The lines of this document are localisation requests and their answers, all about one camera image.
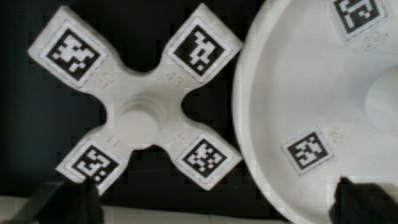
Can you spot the white round table top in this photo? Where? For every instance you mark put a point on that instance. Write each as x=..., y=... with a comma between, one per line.
x=315, y=101

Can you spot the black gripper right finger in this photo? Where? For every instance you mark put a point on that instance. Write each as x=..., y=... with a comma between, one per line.
x=364, y=205

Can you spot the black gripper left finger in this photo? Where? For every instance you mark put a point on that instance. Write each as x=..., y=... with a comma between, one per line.
x=62, y=204

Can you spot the white cross-shaped table base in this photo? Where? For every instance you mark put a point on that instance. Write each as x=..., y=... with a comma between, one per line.
x=141, y=97

